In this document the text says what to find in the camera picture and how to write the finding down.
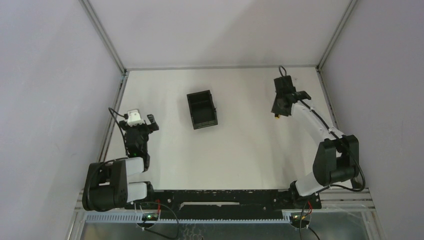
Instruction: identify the right small circuit board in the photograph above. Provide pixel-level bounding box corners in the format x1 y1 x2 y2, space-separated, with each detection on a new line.
289 214 305 222

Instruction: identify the small circuit board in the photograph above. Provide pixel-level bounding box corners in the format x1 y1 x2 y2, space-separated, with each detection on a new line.
289 214 305 222
142 213 159 222

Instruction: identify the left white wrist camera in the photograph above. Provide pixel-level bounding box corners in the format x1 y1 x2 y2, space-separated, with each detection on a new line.
126 109 145 127

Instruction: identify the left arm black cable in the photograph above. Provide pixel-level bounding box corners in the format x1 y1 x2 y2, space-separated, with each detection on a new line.
108 106 129 157

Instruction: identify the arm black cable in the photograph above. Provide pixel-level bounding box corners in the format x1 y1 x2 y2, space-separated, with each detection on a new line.
108 106 129 157
278 65 366 193

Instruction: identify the left small circuit board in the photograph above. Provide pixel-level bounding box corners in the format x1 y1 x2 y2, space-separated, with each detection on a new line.
142 213 159 222

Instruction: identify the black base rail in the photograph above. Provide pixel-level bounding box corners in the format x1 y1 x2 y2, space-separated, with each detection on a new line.
125 189 322 219

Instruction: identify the black plastic bin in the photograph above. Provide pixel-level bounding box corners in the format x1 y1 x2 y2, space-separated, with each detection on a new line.
186 90 218 130

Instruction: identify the aluminium frame base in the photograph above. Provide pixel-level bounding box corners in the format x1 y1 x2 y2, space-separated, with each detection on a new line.
65 188 386 240

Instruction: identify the white cable duct strip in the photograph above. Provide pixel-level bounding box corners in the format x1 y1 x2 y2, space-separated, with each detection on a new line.
84 212 292 224

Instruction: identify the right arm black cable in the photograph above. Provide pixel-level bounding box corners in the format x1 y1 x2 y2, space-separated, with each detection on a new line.
278 65 366 193

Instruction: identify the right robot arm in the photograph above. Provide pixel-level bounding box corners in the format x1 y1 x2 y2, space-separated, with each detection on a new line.
271 75 365 208

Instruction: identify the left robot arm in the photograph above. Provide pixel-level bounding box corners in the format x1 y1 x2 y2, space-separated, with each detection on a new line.
82 111 159 212

